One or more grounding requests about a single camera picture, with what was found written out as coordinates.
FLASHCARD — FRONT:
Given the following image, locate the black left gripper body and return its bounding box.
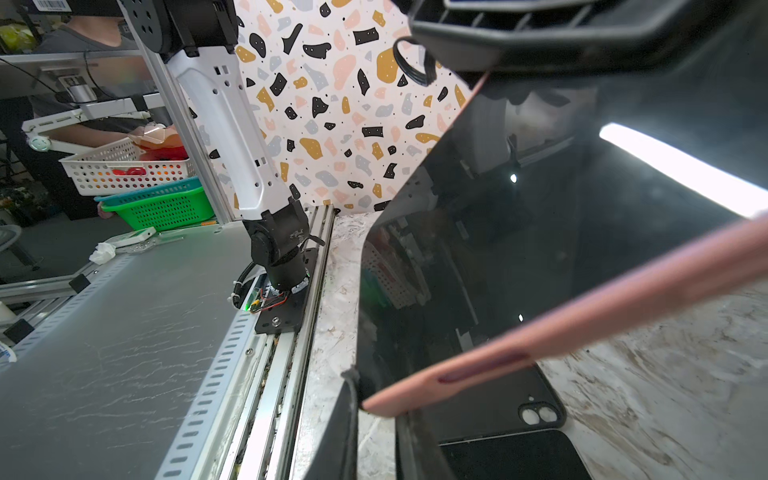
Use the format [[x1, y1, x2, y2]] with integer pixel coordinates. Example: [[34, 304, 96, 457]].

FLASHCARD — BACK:
[[394, 1, 738, 82]]

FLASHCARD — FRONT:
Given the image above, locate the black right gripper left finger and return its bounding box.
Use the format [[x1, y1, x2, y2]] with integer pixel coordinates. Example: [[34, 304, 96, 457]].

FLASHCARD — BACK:
[[305, 368, 360, 480]]

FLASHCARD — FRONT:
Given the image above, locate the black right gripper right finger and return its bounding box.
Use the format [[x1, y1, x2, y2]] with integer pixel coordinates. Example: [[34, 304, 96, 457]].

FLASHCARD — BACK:
[[395, 410, 455, 480]]

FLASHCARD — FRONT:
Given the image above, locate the phone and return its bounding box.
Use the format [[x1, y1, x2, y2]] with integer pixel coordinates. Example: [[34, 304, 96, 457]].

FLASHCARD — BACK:
[[357, 78, 767, 417], [441, 430, 592, 480]]

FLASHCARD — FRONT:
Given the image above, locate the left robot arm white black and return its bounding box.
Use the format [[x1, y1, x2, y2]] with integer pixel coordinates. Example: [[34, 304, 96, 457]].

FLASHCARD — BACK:
[[120, 1, 740, 290]]

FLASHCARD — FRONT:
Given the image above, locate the green plastic basket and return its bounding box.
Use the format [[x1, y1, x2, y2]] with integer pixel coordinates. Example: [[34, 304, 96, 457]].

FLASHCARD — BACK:
[[95, 177, 215, 232]]

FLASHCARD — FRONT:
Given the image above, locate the white plastic basket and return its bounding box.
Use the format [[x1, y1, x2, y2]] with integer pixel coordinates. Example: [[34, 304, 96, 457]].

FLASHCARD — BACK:
[[59, 139, 195, 197]]

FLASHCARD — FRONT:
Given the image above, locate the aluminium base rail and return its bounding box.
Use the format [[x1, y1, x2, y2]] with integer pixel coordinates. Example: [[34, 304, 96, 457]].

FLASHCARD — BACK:
[[152, 203, 337, 480]]

